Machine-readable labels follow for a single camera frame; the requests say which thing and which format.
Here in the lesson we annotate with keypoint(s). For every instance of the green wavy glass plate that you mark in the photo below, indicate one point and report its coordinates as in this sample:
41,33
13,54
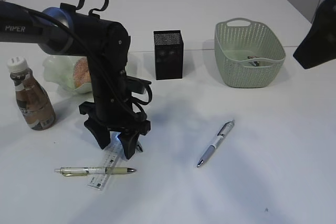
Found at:
59,70

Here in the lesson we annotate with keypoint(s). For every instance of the green plastic woven basket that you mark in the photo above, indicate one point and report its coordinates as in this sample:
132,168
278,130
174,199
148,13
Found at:
238,38

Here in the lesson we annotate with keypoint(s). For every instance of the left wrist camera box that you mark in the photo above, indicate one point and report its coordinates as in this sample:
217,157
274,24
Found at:
137,85

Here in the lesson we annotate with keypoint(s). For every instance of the brown drink bottle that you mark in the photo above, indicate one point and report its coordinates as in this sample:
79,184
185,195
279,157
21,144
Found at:
32,99

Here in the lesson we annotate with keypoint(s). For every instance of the grey grip pen right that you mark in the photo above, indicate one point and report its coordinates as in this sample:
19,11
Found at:
216,142

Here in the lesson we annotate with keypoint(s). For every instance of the cream grip pen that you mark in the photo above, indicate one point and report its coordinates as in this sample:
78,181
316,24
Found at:
84,171

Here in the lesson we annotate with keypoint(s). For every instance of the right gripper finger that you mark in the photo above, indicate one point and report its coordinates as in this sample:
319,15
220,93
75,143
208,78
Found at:
318,46

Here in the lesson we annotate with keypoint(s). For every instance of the sugared bread roll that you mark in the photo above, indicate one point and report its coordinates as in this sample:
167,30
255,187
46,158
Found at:
81,72

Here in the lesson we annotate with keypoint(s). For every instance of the clear plastic ruler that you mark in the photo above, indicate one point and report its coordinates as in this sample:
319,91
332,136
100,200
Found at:
112,153

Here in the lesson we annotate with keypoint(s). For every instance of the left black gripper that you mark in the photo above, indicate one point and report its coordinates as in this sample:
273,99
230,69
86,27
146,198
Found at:
115,107

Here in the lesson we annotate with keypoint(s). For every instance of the black square pen holder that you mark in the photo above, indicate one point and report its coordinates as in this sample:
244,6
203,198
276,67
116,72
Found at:
168,53

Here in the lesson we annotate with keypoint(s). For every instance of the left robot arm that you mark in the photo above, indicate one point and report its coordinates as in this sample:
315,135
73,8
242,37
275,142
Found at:
105,44

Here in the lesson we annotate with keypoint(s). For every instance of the blue grip pen on ruler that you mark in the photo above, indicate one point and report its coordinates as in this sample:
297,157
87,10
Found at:
139,147

